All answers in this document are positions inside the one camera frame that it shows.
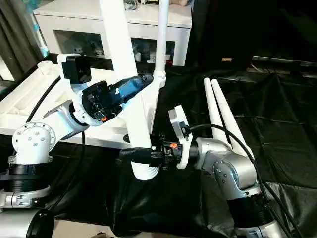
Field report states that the black work mat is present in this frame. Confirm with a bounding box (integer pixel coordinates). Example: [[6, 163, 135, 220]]
[[0, 50, 317, 238]]

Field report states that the white glass-door cabinet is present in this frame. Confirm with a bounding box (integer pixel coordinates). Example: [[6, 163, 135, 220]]
[[32, 0, 193, 67]]

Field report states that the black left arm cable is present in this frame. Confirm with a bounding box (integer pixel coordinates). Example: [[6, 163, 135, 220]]
[[27, 77, 86, 199]]

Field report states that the white plastic table leg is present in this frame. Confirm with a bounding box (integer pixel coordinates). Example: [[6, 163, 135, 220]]
[[99, 0, 161, 180], [153, 0, 174, 92], [211, 79, 254, 159], [203, 78, 231, 144]]

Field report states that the grey crumpled object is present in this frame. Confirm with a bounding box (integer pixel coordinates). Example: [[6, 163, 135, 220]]
[[124, 0, 140, 10]]

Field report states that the white upturned plastic table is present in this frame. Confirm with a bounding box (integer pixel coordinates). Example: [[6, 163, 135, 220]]
[[0, 60, 166, 149]]

